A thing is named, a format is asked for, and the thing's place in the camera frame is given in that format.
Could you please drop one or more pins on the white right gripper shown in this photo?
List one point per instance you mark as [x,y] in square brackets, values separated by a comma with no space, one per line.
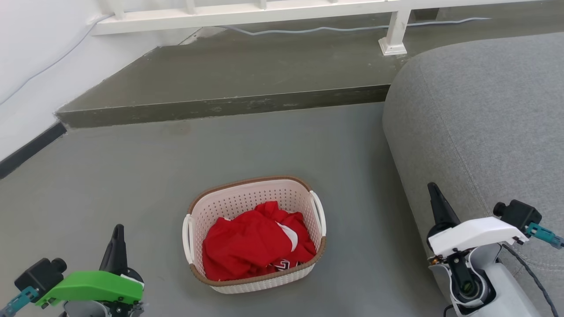
[476,233]

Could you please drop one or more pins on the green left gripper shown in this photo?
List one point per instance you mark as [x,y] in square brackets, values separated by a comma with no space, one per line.
[92,286]

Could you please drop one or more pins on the white plastic laundry basket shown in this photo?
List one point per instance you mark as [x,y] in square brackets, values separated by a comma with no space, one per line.
[246,193]

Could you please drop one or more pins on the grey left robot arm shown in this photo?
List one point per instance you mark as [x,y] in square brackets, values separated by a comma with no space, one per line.
[88,310]

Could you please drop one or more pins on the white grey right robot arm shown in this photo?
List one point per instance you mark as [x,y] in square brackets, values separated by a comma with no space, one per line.
[506,281]

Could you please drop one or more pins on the grey fabric sofa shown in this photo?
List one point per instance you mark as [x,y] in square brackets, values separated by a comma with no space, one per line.
[476,123]

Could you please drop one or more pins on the red clothing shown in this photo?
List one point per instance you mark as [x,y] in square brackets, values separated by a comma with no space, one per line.
[246,246]

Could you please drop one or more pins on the black baseboard strip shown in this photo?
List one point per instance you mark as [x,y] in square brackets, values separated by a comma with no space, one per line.
[31,149]

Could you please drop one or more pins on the white railing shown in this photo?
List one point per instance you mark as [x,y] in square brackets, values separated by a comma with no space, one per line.
[246,15]

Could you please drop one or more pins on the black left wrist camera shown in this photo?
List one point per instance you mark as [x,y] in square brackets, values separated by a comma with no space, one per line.
[39,275]

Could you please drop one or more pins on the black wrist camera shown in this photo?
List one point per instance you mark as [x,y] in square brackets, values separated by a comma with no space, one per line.
[39,275]
[520,215]

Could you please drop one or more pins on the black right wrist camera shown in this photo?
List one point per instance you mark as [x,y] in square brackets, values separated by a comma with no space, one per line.
[520,215]

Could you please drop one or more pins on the teal right camera plug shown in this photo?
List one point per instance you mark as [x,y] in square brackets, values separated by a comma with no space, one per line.
[544,233]

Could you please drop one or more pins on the teal camera plug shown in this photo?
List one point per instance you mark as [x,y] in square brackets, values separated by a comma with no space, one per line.
[17,301]
[544,233]

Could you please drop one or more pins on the teal left camera plug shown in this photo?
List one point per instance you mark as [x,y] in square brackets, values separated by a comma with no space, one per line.
[17,301]

